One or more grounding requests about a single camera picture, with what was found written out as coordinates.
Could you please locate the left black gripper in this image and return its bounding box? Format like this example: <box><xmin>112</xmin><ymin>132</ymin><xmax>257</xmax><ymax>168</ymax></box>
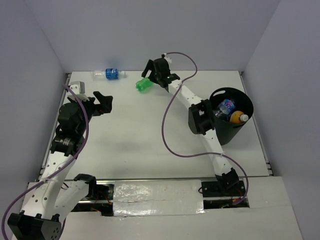
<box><xmin>70</xmin><ymin>91</ymin><xmax>113</xmax><ymax>135</ymax></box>

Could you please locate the green plastic bottle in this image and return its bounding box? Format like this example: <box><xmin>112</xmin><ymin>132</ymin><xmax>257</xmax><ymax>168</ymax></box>
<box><xmin>135</xmin><ymin>77</ymin><xmax>154</xmax><ymax>94</ymax></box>

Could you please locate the clear bottle blue label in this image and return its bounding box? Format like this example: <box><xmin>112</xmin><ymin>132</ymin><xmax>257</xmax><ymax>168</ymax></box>
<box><xmin>90</xmin><ymin>68</ymin><xmax>127</xmax><ymax>81</ymax></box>

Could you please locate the clear bottle blue cap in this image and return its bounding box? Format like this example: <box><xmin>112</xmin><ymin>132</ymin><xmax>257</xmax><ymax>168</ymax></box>
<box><xmin>216</xmin><ymin>99</ymin><xmax>236</xmax><ymax>118</ymax></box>

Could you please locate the orange juice bottle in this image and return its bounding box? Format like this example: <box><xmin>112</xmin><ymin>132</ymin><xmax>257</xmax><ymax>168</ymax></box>
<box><xmin>229</xmin><ymin>110</ymin><xmax>249</xmax><ymax>124</ymax></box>

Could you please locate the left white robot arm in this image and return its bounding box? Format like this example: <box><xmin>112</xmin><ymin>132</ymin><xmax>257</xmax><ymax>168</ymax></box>
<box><xmin>7</xmin><ymin>91</ymin><xmax>113</xmax><ymax>240</ymax></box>

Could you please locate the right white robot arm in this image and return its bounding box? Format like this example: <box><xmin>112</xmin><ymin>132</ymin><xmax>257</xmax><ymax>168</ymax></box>
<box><xmin>141</xmin><ymin>54</ymin><xmax>248</xmax><ymax>196</ymax></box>

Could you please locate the black plastic bin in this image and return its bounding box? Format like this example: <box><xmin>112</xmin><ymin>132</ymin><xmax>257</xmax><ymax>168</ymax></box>
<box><xmin>209</xmin><ymin>87</ymin><xmax>254</xmax><ymax>145</ymax></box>

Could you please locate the silver foil strip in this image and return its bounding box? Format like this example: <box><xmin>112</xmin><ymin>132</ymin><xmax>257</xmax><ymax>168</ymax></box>
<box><xmin>112</xmin><ymin>179</ymin><xmax>205</xmax><ymax>217</ymax></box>

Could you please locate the white foam board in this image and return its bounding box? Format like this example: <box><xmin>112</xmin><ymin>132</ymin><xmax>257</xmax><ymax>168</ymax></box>
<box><xmin>61</xmin><ymin>176</ymin><xmax>303</xmax><ymax>240</ymax></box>

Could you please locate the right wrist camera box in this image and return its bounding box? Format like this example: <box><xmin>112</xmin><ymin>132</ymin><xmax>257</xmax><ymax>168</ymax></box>
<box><xmin>161</xmin><ymin>53</ymin><xmax>172</xmax><ymax>64</ymax></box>

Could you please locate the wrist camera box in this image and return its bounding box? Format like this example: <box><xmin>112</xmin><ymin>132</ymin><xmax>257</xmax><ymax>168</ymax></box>
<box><xmin>161</xmin><ymin>53</ymin><xmax>172</xmax><ymax>64</ymax></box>
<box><xmin>69</xmin><ymin>81</ymin><xmax>85</xmax><ymax>98</ymax></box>

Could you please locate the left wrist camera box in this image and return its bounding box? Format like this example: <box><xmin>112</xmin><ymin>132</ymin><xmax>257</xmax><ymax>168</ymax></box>
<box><xmin>69</xmin><ymin>81</ymin><xmax>85</xmax><ymax>98</ymax></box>

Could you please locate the aluminium rail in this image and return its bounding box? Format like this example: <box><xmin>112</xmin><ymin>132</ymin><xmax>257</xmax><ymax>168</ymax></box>
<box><xmin>37</xmin><ymin>175</ymin><xmax>273</xmax><ymax>183</ymax></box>

